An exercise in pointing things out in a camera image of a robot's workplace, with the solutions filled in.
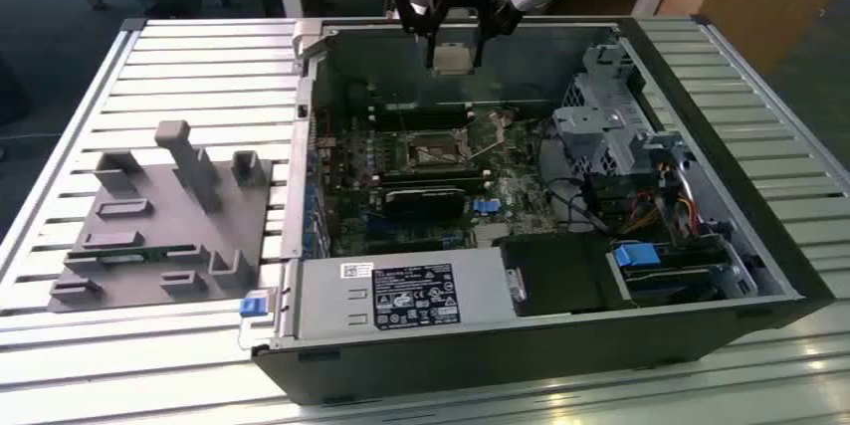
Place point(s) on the green motherboard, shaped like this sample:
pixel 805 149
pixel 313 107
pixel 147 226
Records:
pixel 518 186

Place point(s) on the black CPU socket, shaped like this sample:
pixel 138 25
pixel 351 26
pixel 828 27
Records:
pixel 435 151

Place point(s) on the black plastic shroud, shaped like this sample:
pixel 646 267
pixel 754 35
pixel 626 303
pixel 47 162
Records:
pixel 558 271

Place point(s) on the black graphics card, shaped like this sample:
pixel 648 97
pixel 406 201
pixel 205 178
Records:
pixel 425 203

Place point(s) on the silver metal disk cage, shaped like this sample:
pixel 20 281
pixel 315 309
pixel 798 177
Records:
pixel 585 121

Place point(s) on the small silver heatsink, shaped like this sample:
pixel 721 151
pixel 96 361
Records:
pixel 490 233

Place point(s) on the grey plastic parts rack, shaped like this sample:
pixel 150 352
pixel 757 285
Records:
pixel 173 226

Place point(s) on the black RAM slot bank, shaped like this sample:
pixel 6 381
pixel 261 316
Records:
pixel 418 116

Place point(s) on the green RAM stick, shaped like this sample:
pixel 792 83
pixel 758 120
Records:
pixel 156 252

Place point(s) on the blue motherboard connector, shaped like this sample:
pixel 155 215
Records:
pixel 486 206

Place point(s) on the silver power supply unit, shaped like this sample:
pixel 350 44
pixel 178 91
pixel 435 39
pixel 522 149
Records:
pixel 319 295

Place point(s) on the blue disk carrier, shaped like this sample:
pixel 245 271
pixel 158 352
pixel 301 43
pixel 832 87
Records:
pixel 637 256

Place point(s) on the silver square CPU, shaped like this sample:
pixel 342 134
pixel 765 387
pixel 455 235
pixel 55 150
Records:
pixel 455 58

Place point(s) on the black open PC case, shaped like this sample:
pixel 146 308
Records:
pixel 465 365

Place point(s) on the blue case latch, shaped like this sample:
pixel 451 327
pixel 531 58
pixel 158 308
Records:
pixel 254 306

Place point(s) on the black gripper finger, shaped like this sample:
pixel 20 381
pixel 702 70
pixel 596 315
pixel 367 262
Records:
pixel 433 42
pixel 494 22

